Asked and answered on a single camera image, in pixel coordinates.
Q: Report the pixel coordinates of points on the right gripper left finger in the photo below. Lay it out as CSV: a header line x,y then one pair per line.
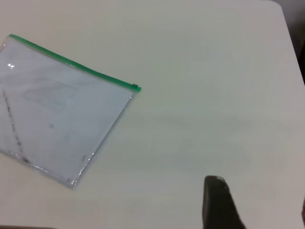
x,y
218,207

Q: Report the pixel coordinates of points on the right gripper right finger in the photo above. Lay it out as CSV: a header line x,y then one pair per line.
x,y
303,215

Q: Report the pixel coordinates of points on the green zipper slider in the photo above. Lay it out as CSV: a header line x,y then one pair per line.
x,y
135,87

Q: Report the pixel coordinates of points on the transparent plastic bag green zipper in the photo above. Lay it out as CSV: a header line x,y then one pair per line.
x,y
59,114

